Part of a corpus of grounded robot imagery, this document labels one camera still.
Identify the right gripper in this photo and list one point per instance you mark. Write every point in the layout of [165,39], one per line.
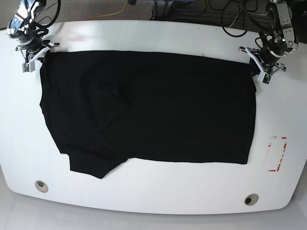
[35,49]

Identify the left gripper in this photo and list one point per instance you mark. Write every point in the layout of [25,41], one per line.
[262,62]

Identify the black t-shirt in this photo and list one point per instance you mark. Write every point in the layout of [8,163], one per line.
[105,107]

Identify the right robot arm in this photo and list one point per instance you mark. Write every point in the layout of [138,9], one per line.
[30,33]

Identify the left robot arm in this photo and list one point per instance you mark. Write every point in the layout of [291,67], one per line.
[279,41]

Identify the red tape rectangle marking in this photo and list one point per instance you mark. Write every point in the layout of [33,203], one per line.
[275,153]

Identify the left table grommet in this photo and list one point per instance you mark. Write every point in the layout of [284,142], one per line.
[41,186]

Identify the table grommet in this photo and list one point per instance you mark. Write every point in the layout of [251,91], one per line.
[41,186]
[251,199]

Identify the right table grommet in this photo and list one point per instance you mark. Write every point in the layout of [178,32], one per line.
[251,199]

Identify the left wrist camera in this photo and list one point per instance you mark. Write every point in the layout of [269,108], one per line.
[265,77]

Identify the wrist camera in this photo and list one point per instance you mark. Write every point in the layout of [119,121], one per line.
[265,77]
[28,67]

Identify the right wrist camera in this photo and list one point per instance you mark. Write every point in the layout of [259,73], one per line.
[28,67]

